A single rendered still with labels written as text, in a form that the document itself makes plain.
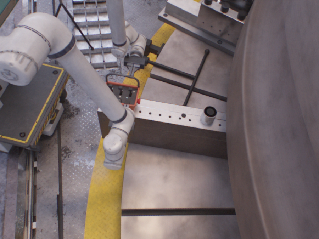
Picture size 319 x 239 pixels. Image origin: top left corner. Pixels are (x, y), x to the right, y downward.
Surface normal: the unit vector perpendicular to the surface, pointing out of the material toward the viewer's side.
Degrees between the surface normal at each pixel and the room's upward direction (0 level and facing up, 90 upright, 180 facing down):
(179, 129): 90
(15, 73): 88
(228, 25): 90
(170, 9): 71
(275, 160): 44
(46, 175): 0
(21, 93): 0
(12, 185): 0
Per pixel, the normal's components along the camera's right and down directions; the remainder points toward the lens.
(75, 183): 0.08, -0.48
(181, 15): -0.46, 0.54
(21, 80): -0.22, 0.86
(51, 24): 0.76, -0.27
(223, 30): -0.51, 0.73
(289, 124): -0.95, -0.18
